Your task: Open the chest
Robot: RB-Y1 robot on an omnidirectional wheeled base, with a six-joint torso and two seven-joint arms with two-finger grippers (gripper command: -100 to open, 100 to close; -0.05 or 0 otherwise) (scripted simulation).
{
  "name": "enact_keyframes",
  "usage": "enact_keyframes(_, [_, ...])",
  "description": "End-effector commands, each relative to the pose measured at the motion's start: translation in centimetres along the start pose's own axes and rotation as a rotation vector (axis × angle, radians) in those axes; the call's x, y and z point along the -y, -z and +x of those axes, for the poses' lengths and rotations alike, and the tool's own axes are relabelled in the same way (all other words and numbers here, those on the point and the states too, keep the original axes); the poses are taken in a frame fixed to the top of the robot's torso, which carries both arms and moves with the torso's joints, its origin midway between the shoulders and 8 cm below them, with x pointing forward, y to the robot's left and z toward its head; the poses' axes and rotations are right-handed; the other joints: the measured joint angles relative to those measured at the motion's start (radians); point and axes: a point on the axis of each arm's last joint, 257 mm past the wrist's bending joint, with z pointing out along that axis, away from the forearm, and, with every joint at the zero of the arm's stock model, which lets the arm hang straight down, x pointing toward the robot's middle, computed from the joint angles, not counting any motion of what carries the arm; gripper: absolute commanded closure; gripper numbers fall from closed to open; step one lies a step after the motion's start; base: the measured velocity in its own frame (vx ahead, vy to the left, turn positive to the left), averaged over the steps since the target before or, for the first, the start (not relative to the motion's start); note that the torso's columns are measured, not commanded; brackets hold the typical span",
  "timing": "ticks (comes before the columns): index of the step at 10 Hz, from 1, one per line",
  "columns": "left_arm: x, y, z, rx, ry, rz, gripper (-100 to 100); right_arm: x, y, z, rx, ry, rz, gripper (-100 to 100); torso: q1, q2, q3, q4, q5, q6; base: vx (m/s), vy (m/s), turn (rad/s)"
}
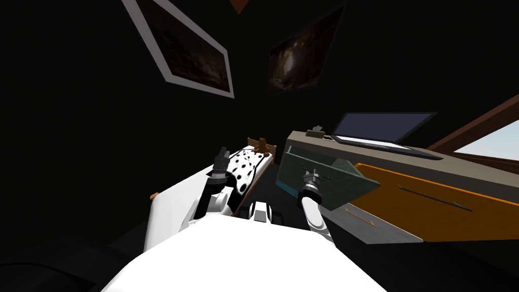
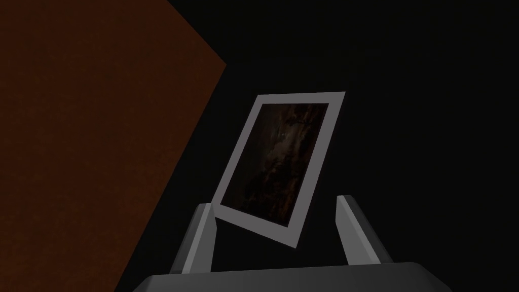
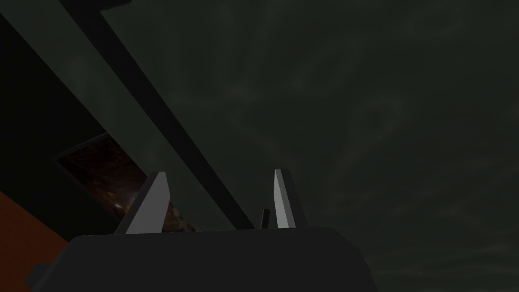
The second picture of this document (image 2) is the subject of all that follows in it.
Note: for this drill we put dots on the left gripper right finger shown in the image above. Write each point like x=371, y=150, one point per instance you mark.
x=357, y=235

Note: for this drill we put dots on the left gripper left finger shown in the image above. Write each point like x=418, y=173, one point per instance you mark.
x=197, y=243

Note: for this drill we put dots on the grey framed dark picture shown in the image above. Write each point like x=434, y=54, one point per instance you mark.
x=279, y=162

